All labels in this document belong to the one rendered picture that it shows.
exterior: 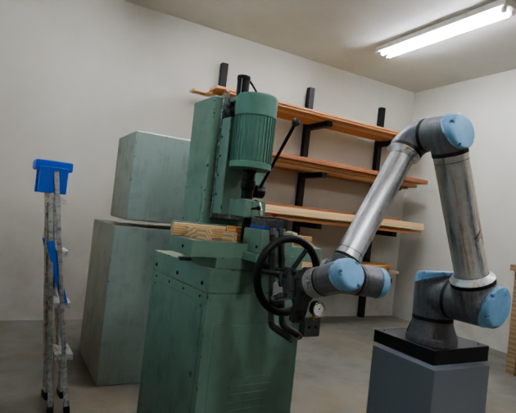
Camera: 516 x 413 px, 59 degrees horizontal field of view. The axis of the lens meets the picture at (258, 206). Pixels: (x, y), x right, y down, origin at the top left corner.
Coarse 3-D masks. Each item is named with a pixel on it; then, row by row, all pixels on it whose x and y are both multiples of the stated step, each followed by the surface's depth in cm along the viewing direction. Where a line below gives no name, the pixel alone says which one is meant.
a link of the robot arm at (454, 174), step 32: (416, 128) 155; (448, 128) 144; (448, 160) 148; (448, 192) 151; (448, 224) 155; (480, 224) 153; (480, 256) 153; (448, 288) 164; (480, 288) 153; (480, 320) 154
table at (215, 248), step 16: (176, 240) 173; (192, 240) 162; (208, 240) 167; (208, 256) 165; (224, 256) 169; (240, 256) 172; (256, 256) 165; (288, 256) 173; (304, 256) 189; (320, 256) 194
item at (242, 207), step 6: (234, 204) 193; (240, 204) 189; (246, 204) 186; (252, 204) 188; (258, 204) 190; (234, 210) 193; (240, 210) 189; (246, 210) 186; (252, 210) 188; (246, 216) 187; (252, 216) 188
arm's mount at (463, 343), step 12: (384, 336) 183; (396, 336) 179; (396, 348) 177; (408, 348) 172; (420, 348) 168; (432, 348) 165; (444, 348) 167; (456, 348) 168; (468, 348) 171; (480, 348) 174; (420, 360) 167; (432, 360) 162; (444, 360) 165; (456, 360) 168; (468, 360) 171; (480, 360) 174
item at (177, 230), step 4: (172, 228) 175; (176, 228) 175; (180, 228) 176; (184, 228) 177; (200, 228) 180; (204, 228) 181; (208, 228) 182; (212, 228) 184; (172, 232) 175; (176, 232) 175; (180, 232) 176; (184, 232) 177; (212, 232) 183; (216, 232) 184; (220, 232) 185; (212, 236) 183; (216, 236) 184; (220, 236) 185; (300, 236) 207; (304, 236) 208; (308, 240) 210
